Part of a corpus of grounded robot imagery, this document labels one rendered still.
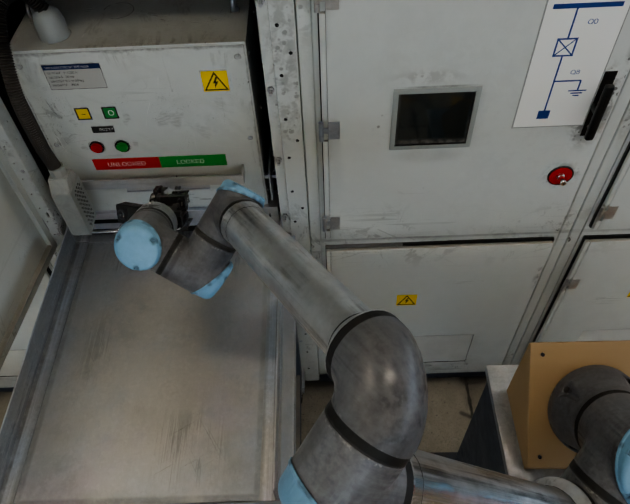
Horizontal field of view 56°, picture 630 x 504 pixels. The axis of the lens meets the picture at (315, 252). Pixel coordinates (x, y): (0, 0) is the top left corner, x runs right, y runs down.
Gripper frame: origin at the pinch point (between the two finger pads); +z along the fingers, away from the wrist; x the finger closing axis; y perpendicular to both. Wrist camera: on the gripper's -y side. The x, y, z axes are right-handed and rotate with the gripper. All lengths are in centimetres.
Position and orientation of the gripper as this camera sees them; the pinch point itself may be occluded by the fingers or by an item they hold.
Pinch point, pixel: (168, 195)
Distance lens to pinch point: 148.7
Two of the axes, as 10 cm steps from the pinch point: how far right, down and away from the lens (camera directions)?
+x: -0.4, -9.3, -3.6
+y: 10.0, -0.4, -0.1
